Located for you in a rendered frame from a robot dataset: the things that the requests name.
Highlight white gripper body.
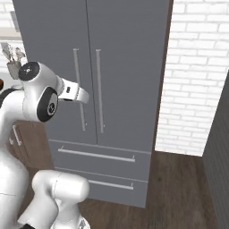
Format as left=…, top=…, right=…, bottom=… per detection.
left=75, top=84, right=90, bottom=105

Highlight grey fridge door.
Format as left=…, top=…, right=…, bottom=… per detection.
left=86, top=0, right=171, bottom=155
left=12, top=0, right=98, bottom=146

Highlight tall grey fridge drawer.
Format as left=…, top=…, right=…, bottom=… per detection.
left=47, top=139, right=152, bottom=182

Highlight brown fridge side panel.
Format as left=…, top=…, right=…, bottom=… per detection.
left=151, top=0, right=174, bottom=154

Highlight short grey fridge drawer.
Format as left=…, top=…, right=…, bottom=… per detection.
left=55, top=166, right=149, bottom=209

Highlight brown cupboard door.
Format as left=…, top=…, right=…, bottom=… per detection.
left=6, top=119, right=55, bottom=171

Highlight grey utensil pot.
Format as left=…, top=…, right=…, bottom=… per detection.
left=6, top=60, right=24, bottom=81

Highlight grey kitchen tools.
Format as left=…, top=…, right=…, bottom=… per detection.
left=1, top=41, right=27, bottom=64

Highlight dark grey cabinet side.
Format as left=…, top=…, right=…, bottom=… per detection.
left=202, top=70, right=229, bottom=229

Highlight grey fridge door handle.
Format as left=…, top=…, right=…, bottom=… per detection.
left=72, top=47, right=88, bottom=132
left=95, top=48, right=106, bottom=134

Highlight long grey drawer handle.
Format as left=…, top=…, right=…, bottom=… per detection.
left=57, top=145, right=136, bottom=164

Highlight grey cupboard handle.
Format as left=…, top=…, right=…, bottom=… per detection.
left=11, top=124, right=23, bottom=148

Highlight short grey drawer handle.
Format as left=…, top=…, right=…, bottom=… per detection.
left=87, top=178, right=134, bottom=191

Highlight beige wall shelf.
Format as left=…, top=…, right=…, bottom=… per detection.
left=0, top=28, right=23, bottom=41

